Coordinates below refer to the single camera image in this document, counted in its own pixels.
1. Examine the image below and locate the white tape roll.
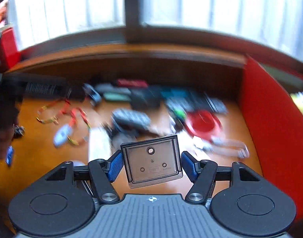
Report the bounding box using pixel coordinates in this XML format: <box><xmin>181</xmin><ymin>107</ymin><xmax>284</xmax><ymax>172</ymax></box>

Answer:
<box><xmin>53</xmin><ymin>125</ymin><xmax>74</xmax><ymax>149</ymax></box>

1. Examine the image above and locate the green toy figure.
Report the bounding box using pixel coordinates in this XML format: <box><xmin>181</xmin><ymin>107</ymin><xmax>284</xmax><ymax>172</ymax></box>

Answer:
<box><xmin>173</xmin><ymin>105</ymin><xmax>188</xmax><ymax>119</ymax></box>

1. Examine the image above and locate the white ointment tube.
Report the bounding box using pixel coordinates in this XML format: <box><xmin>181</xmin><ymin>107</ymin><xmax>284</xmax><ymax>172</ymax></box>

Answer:
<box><xmin>88</xmin><ymin>126</ymin><xmax>112</xmax><ymax>161</ymax></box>

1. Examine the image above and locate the small blue card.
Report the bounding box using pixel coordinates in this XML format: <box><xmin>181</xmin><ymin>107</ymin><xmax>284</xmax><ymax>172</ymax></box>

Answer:
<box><xmin>6</xmin><ymin>146</ymin><xmax>14</xmax><ymax>165</ymax></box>

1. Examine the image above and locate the window with metal bars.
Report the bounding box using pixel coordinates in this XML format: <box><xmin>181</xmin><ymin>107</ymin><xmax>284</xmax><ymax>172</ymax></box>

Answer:
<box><xmin>0</xmin><ymin>0</ymin><xmax>303</xmax><ymax>65</ymax></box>

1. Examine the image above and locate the smoky translucent plastic tray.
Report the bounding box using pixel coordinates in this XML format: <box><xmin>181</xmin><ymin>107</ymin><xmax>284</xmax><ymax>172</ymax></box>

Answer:
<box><xmin>120</xmin><ymin>134</ymin><xmax>184</xmax><ymax>189</ymax></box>

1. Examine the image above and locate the wooden desktop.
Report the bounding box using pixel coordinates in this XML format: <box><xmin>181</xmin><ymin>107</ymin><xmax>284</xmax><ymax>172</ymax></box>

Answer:
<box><xmin>0</xmin><ymin>47</ymin><xmax>263</xmax><ymax>228</ymax></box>

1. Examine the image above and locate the teal plastic cutter case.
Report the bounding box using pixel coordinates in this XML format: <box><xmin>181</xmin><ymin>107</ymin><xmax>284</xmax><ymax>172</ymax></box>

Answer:
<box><xmin>161</xmin><ymin>87</ymin><xmax>192</xmax><ymax>100</ymax></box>

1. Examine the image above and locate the dark translucent plastic box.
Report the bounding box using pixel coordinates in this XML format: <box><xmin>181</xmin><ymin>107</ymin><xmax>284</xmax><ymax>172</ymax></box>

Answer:
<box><xmin>130</xmin><ymin>87</ymin><xmax>162</xmax><ymax>111</ymax></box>

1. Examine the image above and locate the small black clip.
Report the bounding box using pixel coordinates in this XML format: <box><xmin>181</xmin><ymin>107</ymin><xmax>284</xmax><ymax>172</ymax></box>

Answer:
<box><xmin>13</xmin><ymin>125</ymin><xmax>25</xmax><ymax>138</ymax></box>

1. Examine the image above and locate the red cardboard box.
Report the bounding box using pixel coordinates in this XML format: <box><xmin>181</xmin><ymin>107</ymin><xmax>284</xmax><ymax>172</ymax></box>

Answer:
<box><xmin>238</xmin><ymin>55</ymin><xmax>303</xmax><ymax>219</ymax></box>

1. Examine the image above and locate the metal slotted shield plate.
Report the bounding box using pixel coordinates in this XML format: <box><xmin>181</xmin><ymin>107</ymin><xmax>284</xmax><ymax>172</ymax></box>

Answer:
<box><xmin>25</xmin><ymin>81</ymin><xmax>69</xmax><ymax>98</ymax></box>

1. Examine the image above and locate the red plastic cone disc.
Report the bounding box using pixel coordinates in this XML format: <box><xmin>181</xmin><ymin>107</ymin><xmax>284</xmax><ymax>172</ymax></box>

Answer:
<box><xmin>185</xmin><ymin>110</ymin><xmax>221</xmax><ymax>139</ymax></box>

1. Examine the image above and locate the red gift box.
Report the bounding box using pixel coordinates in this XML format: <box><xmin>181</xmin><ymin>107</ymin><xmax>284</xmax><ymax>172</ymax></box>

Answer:
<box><xmin>0</xmin><ymin>27</ymin><xmax>20</xmax><ymax>65</ymax></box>

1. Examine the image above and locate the grey studded block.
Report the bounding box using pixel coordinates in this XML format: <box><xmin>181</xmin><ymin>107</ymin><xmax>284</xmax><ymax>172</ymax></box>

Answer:
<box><xmin>111</xmin><ymin>108</ymin><xmax>152</xmax><ymax>129</ymax></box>

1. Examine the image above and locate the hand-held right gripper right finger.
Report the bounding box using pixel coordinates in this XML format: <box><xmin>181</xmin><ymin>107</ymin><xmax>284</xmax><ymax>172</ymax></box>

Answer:
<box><xmin>181</xmin><ymin>151</ymin><xmax>265</xmax><ymax>204</ymax></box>

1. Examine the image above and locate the white usb cable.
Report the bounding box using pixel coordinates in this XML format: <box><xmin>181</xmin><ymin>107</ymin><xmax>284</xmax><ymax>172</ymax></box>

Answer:
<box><xmin>195</xmin><ymin>137</ymin><xmax>249</xmax><ymax>158</ymax></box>

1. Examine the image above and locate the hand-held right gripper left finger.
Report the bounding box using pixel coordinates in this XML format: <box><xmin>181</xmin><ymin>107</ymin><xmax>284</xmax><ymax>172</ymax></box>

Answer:
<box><xmin>44</xmin><ymin>151</ymin><xmax>124</xmax><ymax>204</ymax></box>

